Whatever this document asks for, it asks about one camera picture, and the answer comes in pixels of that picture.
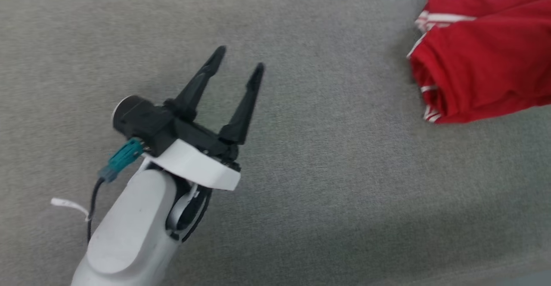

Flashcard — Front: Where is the teal left cable connector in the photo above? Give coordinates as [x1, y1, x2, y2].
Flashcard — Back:
[99, 137, 145, 183]

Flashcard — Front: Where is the red garment with white trim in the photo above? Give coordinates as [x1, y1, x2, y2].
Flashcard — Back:
[407, 0, 551, 125]

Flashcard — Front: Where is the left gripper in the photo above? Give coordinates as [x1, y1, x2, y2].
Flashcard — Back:
[144, 45, 266, 192]

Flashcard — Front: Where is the white cable label tag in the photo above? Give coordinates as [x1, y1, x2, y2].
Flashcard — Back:
[51, 197, 92, 223]

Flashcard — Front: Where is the grey fabric sofa cushion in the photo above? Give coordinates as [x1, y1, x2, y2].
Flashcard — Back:
[0, 0, 551, 286]

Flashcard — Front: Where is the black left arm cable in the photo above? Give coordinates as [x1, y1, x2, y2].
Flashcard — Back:
[86, 177, 106, 244]

